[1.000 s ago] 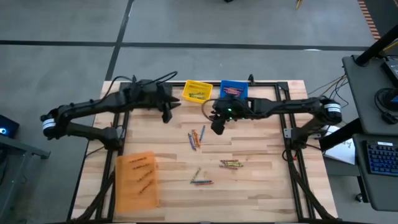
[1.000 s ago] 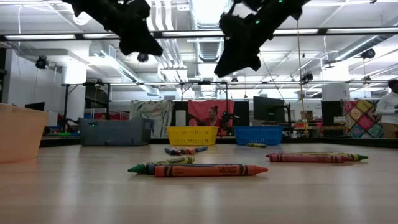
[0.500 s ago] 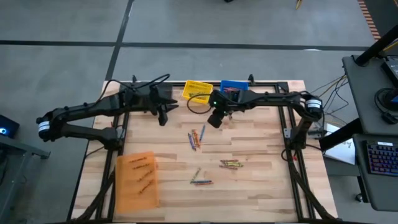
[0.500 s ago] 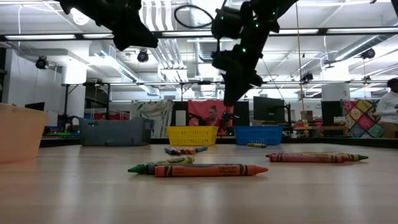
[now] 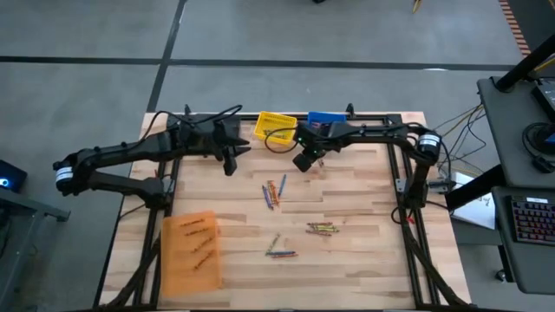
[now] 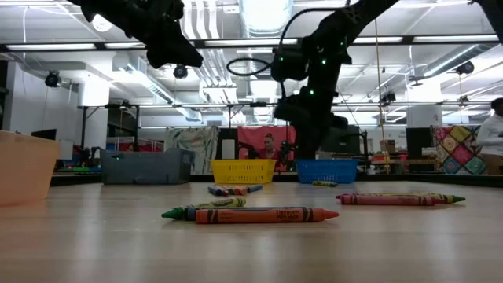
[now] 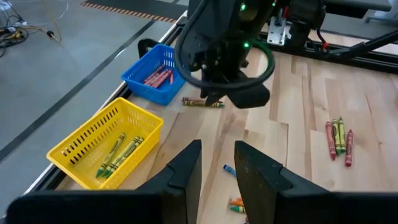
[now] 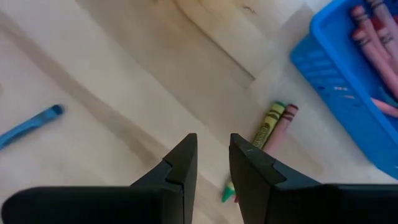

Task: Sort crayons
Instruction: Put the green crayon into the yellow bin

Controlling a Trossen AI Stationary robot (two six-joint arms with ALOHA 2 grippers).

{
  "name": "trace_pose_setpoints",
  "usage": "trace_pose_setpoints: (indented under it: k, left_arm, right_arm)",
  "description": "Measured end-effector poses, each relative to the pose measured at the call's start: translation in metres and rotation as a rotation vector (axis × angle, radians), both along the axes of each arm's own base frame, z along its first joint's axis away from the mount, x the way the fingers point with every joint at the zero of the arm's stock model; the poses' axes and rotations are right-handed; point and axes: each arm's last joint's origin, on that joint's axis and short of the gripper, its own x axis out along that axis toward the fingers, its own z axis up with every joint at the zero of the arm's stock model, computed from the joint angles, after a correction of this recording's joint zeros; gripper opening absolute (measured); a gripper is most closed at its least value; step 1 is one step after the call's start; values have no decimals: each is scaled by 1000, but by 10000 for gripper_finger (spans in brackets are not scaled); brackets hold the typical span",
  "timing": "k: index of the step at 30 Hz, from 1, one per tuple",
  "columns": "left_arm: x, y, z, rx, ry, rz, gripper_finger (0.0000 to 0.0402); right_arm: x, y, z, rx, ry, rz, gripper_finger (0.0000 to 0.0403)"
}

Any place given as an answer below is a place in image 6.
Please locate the black overhead rig beam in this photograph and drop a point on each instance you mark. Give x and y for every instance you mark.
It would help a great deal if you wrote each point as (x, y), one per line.
(408, 39)

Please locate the grey plastic bin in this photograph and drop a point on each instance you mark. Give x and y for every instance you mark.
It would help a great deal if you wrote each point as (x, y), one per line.
(145, 167)

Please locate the blue plastic basket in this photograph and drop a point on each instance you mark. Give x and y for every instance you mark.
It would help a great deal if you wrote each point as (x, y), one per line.
(327, 171)

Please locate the orange crayon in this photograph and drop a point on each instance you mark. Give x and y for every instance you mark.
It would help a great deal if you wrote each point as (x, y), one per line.
(239, 191)
(263, 215)

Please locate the floral painted backdrop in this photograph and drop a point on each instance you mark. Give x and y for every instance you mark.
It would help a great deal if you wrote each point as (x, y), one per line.
(192, 147)

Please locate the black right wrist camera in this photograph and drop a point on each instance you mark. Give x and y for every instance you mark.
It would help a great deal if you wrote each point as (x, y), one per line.
(288, 65)

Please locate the white box device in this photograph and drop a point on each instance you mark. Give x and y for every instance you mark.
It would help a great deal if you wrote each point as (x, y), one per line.
(228, 148)

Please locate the black panel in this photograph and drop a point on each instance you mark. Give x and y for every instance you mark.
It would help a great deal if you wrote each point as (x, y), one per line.
(219, 135)

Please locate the slanted silver duct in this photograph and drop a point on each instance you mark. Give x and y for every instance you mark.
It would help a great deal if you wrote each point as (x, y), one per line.
(452, 59)

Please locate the large silver ventilation duct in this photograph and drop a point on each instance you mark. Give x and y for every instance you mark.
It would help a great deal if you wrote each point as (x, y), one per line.
(265, 15)

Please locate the yellow plastic basket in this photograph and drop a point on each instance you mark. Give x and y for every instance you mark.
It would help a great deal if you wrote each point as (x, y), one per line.
(243, 171)

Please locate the white pillar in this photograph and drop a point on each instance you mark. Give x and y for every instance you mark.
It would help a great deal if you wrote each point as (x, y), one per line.
(424, 116)
(94, 118)

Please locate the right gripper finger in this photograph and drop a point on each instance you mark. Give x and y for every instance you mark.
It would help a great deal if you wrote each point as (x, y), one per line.
(316, 143)
(303, 143)

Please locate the cardboard box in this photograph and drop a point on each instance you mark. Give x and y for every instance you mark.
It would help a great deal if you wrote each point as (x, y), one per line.
(389, 146)

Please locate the white rectangular air duct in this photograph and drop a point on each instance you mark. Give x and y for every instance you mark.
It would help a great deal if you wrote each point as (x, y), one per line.
(145, 84)

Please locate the black aluminium table frame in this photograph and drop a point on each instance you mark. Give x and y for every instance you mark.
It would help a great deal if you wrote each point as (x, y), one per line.
(432, 177)

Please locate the white ceiling pipes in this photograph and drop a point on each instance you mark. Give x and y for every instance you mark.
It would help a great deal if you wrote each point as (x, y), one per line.
(212, 55)

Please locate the red backdrop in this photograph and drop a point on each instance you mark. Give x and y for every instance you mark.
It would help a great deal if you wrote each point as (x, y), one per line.
(251, 135)

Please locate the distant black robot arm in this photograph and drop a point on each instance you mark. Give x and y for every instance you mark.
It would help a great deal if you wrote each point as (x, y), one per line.
(249, 149)
(287, 151)

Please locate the orange translucent bin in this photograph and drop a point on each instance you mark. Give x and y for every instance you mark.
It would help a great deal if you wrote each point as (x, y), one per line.
(23, 169)

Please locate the blue crayon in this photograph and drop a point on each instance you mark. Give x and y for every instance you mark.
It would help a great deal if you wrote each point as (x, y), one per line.
(216, 191)
(254, 188)
(189, 213)

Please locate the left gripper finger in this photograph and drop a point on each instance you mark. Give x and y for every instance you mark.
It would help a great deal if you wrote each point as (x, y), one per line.
(177, 55)

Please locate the black backdrop stand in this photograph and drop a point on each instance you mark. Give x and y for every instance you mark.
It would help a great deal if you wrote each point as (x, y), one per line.
(177, 106)

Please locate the colourful patchwork quilt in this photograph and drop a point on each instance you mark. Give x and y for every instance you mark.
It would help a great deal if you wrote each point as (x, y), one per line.
(456, 149)

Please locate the green crayon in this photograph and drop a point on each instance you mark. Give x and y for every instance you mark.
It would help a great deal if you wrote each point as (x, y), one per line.
(325, 183)
(452, 198)
(220, 203)

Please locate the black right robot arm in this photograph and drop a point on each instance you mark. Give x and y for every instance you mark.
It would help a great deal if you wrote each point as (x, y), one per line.
(353, 15)

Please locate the black ceiling spotlight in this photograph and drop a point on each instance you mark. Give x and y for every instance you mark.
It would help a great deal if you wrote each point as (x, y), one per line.
(181, 72)
(53, 78)
(465, 67)
(389, 97)

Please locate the white LED light strip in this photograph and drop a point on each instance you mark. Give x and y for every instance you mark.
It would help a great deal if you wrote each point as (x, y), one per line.
(243, 42)
(457, 38)
(381, 39)
(51, 46)
(122, 45)

